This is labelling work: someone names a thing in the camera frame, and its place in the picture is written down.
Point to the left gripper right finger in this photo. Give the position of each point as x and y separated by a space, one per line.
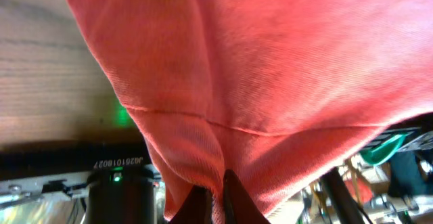
239 208

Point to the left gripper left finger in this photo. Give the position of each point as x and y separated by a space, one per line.
196 209

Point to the red printed t-shirt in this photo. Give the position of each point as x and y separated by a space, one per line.
278 91

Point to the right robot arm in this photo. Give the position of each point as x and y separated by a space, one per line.
343 203

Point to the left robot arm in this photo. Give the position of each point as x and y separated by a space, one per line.
131 200

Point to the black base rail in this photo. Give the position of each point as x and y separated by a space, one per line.
65 174

